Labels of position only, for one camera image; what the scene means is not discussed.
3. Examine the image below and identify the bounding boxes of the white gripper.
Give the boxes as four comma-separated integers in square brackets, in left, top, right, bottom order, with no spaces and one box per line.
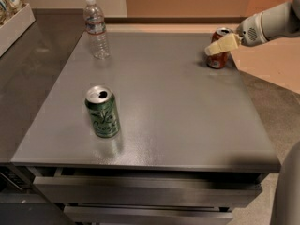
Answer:
[204,13,268,56]

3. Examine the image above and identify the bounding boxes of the red coke can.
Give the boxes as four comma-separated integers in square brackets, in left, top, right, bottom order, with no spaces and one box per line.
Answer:
[206,27,233,69]

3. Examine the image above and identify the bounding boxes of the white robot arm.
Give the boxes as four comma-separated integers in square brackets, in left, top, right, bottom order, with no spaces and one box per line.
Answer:
[204,0,300,225]

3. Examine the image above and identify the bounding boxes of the clear plastic water bottle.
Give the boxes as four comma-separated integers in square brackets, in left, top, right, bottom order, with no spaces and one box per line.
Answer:
[83,0,110,59]

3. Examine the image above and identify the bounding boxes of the green soda can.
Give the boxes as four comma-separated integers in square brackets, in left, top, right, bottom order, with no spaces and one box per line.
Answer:
[84,85,120,138]

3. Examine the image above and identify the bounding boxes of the grey metal drawer cabinet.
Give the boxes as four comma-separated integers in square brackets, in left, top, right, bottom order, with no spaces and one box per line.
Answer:
[13,33,280,225]

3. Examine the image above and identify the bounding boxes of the white snack box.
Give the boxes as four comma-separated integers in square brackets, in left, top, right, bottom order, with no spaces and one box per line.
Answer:
[0,4,36,57]

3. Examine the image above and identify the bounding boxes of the snack bags in box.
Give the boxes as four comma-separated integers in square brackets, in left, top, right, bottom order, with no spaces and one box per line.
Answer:
[0,0,24,25]

